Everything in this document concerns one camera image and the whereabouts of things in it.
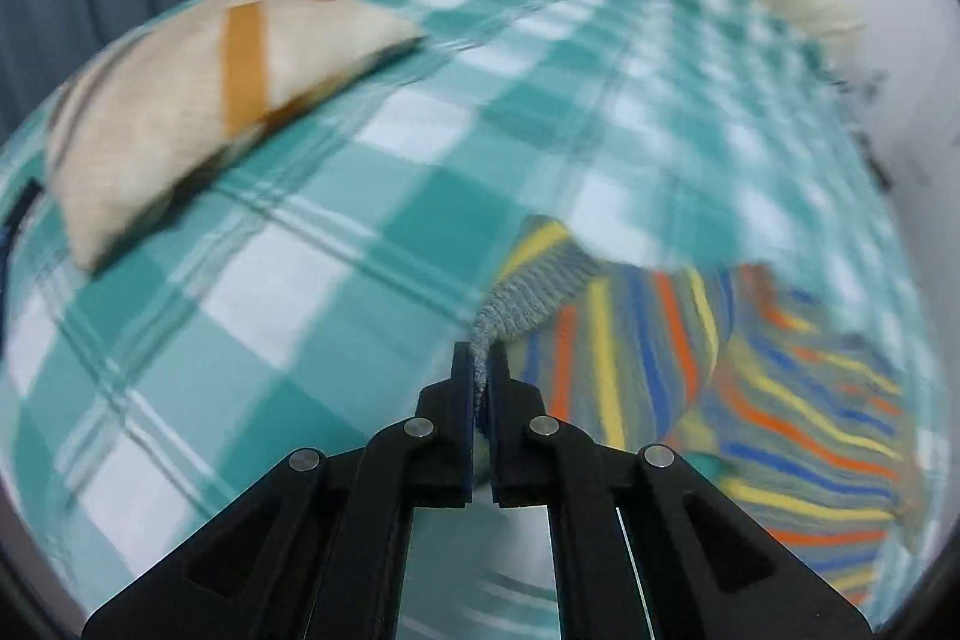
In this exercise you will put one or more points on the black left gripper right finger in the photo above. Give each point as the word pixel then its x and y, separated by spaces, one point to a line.
pixel 643 546

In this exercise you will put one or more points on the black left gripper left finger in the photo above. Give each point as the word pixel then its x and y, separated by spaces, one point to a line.
pixel 317 547

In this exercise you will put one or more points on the multicolour striped knit sweater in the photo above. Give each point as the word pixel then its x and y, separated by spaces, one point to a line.
pixel 803 425

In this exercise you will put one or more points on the teal white plaid bedsheet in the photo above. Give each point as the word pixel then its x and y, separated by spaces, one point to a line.
pixel 308 292

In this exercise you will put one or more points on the black smartphone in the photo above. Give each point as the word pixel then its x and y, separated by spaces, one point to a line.
pixel 16 216

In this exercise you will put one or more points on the cream pillow with orange stripe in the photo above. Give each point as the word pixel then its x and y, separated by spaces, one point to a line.
pixel 188 96

